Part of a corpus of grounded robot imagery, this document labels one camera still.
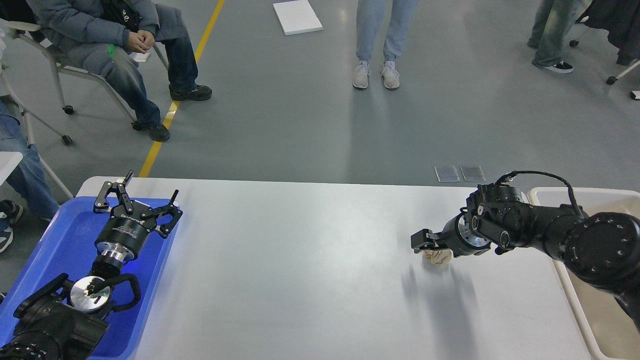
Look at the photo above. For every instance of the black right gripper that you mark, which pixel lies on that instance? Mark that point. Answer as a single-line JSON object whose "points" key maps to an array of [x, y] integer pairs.
{"points": [[455, 236]]}

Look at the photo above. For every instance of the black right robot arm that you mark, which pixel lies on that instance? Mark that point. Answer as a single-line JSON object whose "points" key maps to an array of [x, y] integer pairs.
{"points": [[602, 250]]}

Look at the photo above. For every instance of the white rolling chair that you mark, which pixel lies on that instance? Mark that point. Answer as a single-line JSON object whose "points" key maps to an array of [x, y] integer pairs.
{"points": [[59, 64]]}

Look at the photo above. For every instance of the dark jacket on chair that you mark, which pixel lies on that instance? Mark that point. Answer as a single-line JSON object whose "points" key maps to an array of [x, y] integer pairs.
{"points": [[621, 18]]}

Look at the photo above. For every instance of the person green trousers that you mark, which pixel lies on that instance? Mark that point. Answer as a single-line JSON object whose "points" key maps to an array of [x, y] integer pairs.
{"points": [[553, 20]]}

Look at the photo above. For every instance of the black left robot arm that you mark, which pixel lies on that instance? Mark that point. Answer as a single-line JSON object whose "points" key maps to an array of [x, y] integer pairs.
{"points": [[86, 291]]}

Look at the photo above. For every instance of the white flat board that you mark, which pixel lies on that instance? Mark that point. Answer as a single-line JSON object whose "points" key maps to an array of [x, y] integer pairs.
{"points": [[297, 17]]}

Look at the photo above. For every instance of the blue plastic tray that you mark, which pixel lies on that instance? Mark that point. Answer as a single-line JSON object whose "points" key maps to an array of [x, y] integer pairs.
{"points": [[67, 246]]}

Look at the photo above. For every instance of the right clear floor plate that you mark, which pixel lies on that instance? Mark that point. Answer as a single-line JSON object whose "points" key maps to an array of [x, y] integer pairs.
{"points": [[473, 173]]}

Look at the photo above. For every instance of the person blue jeans left edge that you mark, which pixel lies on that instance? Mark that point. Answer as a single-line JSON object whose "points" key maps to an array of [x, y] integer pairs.
{"points": [[27, 179]]}

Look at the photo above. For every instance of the brown paper ball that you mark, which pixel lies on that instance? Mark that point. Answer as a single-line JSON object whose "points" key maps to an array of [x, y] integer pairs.
{"points": [[438, 257]]}

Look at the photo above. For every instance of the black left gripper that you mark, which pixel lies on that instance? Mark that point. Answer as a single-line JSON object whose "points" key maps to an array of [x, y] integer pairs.
{"points": [[130, 223]]}

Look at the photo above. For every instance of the seated person grey jacket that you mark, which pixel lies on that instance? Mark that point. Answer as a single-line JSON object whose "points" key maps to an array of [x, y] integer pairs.
{"points": [[99, 36]]}

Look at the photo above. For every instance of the left clear floor plate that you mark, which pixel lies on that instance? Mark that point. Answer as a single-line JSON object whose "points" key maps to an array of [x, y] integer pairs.
{"points": [[447, 173]]}

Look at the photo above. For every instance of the clear floor plate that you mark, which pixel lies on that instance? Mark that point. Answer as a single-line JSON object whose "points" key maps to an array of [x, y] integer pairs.
{"points": [[447, 173], [473, 173]]}

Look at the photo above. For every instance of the beige plastic bin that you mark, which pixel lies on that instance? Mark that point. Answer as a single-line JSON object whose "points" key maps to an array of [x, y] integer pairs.
{"points": [[607, 330]]}

